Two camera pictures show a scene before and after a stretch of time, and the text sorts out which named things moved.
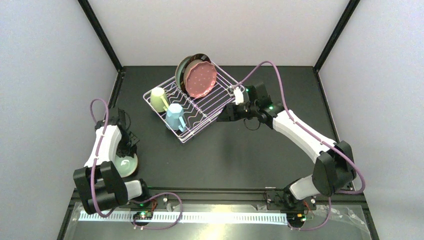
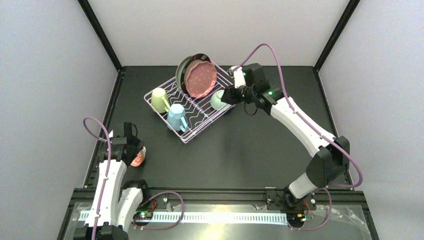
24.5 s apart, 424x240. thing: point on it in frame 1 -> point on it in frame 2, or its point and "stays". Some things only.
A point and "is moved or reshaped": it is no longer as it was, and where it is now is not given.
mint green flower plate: (178, 71) stays
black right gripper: (231, 111) -> (230, 95)
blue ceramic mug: (175, 118) stays
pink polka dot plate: (200, 79) stays
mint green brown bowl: (126, 166) is moved or reshaped
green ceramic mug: (159, 102) stays
